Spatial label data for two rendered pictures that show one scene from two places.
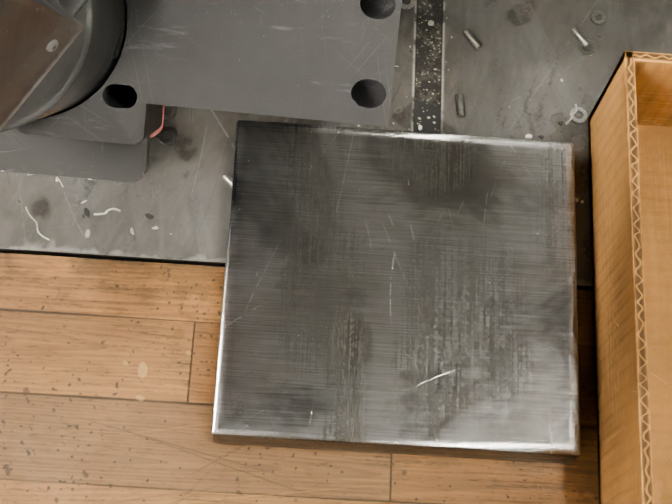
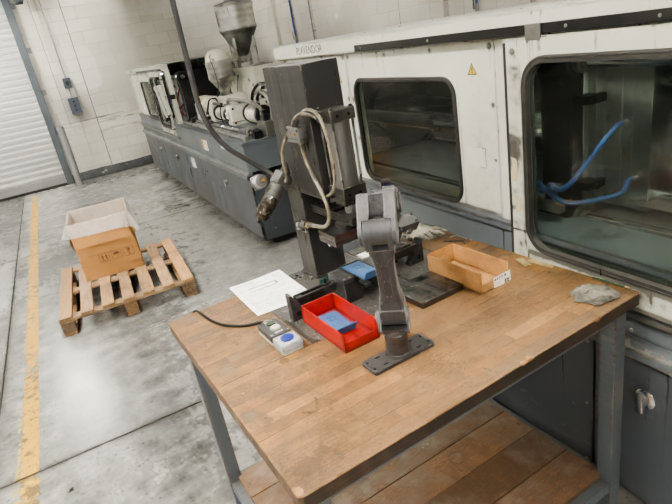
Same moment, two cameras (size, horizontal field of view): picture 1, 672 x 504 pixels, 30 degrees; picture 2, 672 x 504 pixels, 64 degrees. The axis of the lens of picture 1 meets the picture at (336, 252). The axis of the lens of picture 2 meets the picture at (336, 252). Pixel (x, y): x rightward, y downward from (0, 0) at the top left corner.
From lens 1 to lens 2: 141 cm
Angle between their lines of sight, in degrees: 49
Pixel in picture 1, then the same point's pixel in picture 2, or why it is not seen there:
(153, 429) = (414, 312)
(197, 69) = (402, 223)
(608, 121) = (431, 263)
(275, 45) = (406, 219)
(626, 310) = (452, 267)
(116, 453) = (413, 315)
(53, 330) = not seen: hidden behind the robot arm
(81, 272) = not seen: hidden behind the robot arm
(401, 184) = (416, 281)
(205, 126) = not seen: hidden behind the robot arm
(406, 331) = (432, 288)
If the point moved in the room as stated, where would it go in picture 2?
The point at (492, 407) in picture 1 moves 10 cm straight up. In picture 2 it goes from (449, 286) to (446, 258)
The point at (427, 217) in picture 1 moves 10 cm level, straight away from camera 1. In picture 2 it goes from (422, 281) to (410, 271)
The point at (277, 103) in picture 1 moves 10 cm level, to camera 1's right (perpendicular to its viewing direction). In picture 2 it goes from (410, 223) to (438, 213)
